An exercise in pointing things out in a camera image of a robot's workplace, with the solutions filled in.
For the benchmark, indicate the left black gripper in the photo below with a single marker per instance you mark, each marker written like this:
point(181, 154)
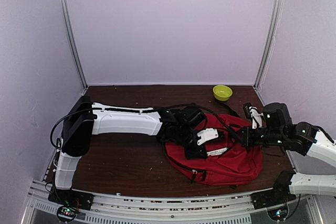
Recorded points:
point(197, 153)

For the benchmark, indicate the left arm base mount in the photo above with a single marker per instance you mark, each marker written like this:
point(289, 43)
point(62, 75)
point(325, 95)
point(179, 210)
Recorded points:
point(71, 203)

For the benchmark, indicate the red backpack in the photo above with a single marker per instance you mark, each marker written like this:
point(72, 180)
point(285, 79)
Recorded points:
point(237, 166)

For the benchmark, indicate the aluminium frame post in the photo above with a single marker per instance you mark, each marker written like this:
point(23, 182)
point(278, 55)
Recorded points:
point(72, 44)
point(270, 39)

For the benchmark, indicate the left aluminium frame post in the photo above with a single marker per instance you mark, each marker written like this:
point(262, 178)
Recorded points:
point(72, 44)

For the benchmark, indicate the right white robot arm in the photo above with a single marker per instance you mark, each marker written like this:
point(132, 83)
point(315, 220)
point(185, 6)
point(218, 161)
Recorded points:
point(313, 141)

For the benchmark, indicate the front aluminium rail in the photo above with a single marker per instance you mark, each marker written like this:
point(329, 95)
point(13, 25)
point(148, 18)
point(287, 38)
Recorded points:
point(234, 208)

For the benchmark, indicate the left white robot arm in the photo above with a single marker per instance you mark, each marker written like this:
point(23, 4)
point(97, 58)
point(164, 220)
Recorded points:
point(87, 118)

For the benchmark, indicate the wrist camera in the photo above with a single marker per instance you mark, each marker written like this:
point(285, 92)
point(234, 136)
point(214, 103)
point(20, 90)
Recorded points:
point(208, 134)
point(252, 113)

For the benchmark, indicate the lime green bowl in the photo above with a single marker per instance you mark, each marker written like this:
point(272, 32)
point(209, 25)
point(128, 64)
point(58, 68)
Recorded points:
point(222, 93)

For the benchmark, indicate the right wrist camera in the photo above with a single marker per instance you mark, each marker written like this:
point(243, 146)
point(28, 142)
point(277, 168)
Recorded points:
point(252, 113)

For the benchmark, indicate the right aluminium frame post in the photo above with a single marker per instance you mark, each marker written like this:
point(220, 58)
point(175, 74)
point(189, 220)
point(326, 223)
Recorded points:
point(270, 39)

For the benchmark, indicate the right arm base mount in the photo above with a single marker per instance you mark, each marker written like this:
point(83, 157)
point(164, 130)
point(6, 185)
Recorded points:
point(275, 202)

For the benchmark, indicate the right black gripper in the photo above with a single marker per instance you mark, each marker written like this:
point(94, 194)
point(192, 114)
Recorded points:
point(247, 141)

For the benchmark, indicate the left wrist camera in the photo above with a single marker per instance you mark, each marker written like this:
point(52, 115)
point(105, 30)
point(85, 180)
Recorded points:
point(208, 134)

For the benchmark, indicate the teal capped white marker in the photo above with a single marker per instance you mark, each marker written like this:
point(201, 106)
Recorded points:
point(217, 152)

